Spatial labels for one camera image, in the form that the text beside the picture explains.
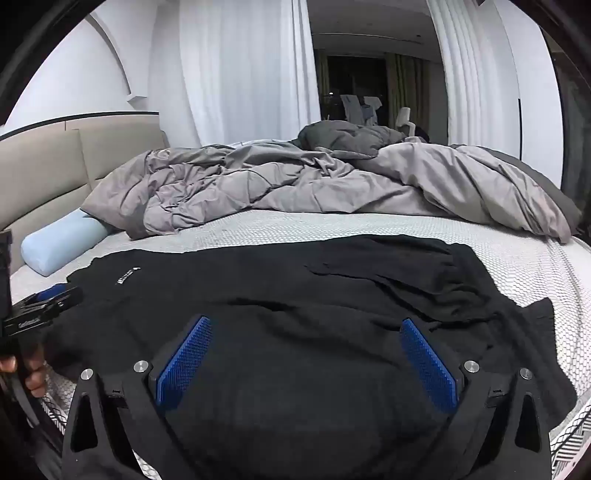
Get dark grey blanket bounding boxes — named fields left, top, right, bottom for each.
left=298, top=121, right=419, bottom=153

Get white patterned mattress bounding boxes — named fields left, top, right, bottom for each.
left=9, top=210, right=591, bottom=480

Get beige padded headboard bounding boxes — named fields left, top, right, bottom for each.
left=0, top=115, right=169, bottom=273

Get black pants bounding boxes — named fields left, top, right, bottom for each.
left=44, top=234, right=578, bottom=480

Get grey quilted duvet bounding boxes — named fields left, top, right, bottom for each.
left=81, top=138, right=573, bottom=243

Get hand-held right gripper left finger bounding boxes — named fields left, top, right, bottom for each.
left=62, top=315, right=215, bottom=480

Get olive curtain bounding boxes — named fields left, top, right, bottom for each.
left=385, top=53, right=432, bottom=130

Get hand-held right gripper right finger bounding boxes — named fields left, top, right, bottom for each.
left=399, top=318, right=552, bottom=480

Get person's left hand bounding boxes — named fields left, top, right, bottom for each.
left=0, top=344, right=48, bottom=398

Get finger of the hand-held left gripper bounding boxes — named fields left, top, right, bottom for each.
left=34, top=284, right=70, bottom=301
left=11, top=287, right=85, bottom=320

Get white curtain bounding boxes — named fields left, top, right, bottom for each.
left=427, top=0, right=513, bottom=151
left=178, top=0, right=321, bottom=146

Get light blue pillow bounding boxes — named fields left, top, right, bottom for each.
left=21, top=210, right=116, bottom=278

